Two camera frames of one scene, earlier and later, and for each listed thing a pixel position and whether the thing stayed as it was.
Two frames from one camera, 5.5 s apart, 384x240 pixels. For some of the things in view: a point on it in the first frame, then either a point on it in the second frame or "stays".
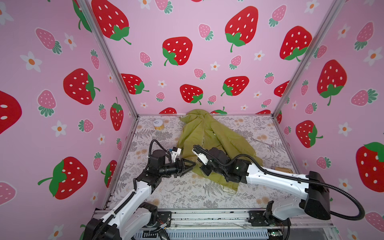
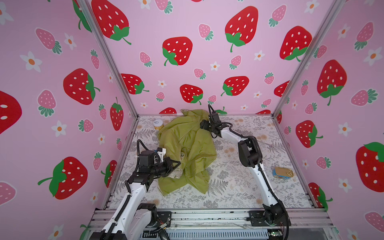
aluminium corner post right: x=327 y=17 stays
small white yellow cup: x=158 y=124 stays
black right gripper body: x=205 y=168 → x=208 y=125
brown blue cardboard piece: x=284 y=169 stays
